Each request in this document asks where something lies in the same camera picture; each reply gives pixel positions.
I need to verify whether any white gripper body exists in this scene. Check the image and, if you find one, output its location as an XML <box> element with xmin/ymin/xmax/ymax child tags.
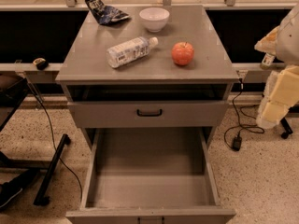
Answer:
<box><xmin>254</xmin><ymin>26</ymin><xmax>278</xmax><ymax>55</ymax></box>

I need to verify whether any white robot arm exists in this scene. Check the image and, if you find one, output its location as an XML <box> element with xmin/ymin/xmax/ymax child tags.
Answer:
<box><xmin>254</xmin><ymin>5</ymin><xmax>299</xmax><ymax>129</ymax></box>

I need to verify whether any small bottle on ledge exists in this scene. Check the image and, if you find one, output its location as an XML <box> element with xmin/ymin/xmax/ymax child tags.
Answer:
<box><xmin>260</xmin><ymin>53</ymin><xmax>276</xmax><ymax>69</ymax></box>

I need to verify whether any white ceramic bowl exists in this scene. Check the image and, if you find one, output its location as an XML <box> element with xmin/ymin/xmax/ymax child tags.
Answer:
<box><xmin>139</xmin><ymin>7</ymin><xmax>170</xmax><ymax>33</ymax></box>

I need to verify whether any grey drawer cabinet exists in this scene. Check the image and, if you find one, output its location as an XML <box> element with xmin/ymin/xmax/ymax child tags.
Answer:
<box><xmin>56</xmin><ymin>6</ymin><xmax>237</xmax><ymax>144</ymax></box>

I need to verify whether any black shoe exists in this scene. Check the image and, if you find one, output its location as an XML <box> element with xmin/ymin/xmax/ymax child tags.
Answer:
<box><xmin>0</xmin><ymin>169</ymin><xmax>39</xmax><ymax>210</ymax></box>

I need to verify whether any black cable on left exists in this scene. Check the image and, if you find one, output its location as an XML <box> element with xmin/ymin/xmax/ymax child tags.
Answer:
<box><xmin>24</xmin><ymin>73</ymin><xmax>84</xmax><ymax>201</ymax></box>

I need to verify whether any black stand leg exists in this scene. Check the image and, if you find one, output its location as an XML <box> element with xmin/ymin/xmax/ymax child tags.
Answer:
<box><xmin>280</xmin><ymin>118</ymin><xmax>292</xmax><ymax>139</ymax></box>
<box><xmin>34</xmin><ymin>133</ymin><xmax>70</xmax><ymax>206</ymax></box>

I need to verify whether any black equipment at left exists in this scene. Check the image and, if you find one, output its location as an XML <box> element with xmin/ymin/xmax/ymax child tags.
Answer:
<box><xmin>0</xmin><ymin>75</ymin><xmax>29</xmax><ymax>131</ymax></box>

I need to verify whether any black stand leg left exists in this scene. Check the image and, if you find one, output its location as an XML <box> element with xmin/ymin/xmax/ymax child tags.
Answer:
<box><xmin>34</xmin><ymin>133</ymin><xmax>70</xmax><ymax>206</ymax></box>

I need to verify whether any blue chip bag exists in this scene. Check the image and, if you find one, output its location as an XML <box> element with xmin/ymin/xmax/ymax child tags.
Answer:
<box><xmin>85</xmin><ymin>0</ymin><xmax>130</xmax><ymax>25</ymax></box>

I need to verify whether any black stand leg right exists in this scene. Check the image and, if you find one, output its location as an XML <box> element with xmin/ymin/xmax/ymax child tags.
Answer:
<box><xmin>280</xmin><ymin>118</ymin><xmax>292</xmax><ymax>139</ymax></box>

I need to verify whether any clear plastic water bottle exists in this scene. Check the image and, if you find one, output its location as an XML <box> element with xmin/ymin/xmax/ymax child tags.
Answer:
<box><xmin>107</xmin><ymin>36</ymin><xmax>159</xmax><ymax>69</ymax></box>

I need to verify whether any red apple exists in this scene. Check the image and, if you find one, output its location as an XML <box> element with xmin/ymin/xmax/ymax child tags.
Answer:
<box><xmin>171</xmin><ymin>42</ymin><xmax>194</xmax><ymax>66</ymax></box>

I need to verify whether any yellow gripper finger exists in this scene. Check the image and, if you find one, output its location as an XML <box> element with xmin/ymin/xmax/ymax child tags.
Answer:
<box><xmin>270</xmin><ymin>65</ymin><xmax>299</xmax><ymax>107</ymax></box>
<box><xmin>256</xmin><ymin>97</ymin><xmax>290</xmax><ymax>129</ymax></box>

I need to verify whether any black yellow tape measure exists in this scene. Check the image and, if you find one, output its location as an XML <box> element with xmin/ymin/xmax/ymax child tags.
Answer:
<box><xmin>33</xmin><ymin>58</ymin><xmax>49</xmax><ymax>70</ymax></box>

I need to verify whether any open grey lower drawer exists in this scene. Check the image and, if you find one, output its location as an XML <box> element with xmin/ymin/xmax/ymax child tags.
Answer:
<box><xmin>66</xmin><ymin>127</ymin><xmax>235</xmax><ymax>224</ymax></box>

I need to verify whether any black power cable and adapter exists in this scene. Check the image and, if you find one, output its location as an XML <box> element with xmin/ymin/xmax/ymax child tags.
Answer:
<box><xmin>223</xmin><ymin>77</ymin><xmax>265</xmax><ymax>152</ymax></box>

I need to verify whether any closed grey drawer black handle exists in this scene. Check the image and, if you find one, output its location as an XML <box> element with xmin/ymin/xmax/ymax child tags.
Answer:
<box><xmin>68</xmin><ymin>101</ymin><xmax>228</xmax><ymax>128</ymax></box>

